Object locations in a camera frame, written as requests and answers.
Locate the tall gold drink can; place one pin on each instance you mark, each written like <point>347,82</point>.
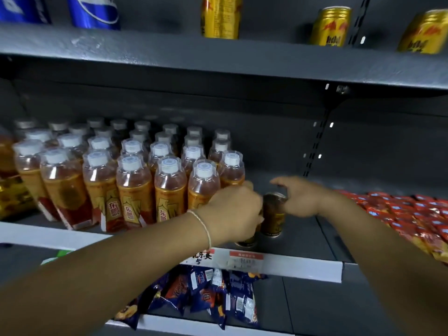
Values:
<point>221,17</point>

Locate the green shelf tag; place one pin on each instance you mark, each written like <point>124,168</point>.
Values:
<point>57,257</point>

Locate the pile of red snack packets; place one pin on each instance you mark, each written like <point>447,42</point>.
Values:
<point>413,216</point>

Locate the short gold drink can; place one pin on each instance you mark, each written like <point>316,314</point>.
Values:
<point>330,27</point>
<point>425,33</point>

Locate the gray metal shelf board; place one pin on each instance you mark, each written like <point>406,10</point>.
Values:
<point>210,54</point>

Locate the group of orange drink bottles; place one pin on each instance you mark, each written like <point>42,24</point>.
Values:
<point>133,178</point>

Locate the pile of blue snack packets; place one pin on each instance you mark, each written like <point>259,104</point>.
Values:
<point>210,293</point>

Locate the blue soda can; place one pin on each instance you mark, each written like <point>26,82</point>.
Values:
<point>94,12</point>
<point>22,8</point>

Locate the person's left fingers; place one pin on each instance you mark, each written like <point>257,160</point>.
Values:
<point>254,209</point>

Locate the person's right hand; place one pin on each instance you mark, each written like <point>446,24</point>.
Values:
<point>303,199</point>

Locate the black slotted shelf upright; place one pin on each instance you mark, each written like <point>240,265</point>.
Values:
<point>316,143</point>

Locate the red and white price label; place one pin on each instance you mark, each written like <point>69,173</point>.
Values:
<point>245,260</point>

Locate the person's right thumb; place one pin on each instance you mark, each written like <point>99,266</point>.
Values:
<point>291,208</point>

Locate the white edged bottom shelf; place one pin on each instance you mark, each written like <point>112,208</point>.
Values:
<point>182,327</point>

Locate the gray shelf with price strip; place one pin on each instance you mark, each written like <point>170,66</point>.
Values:
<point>301,255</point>

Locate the person's left hand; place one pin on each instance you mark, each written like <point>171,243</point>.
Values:
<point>231,215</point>

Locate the person's right forearm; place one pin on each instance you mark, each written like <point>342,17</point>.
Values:
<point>388,262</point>

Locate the person's left forearm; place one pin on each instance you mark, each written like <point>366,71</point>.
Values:
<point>105,279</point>

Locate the brown drink can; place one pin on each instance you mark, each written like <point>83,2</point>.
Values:
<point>249,240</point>
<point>273,216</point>

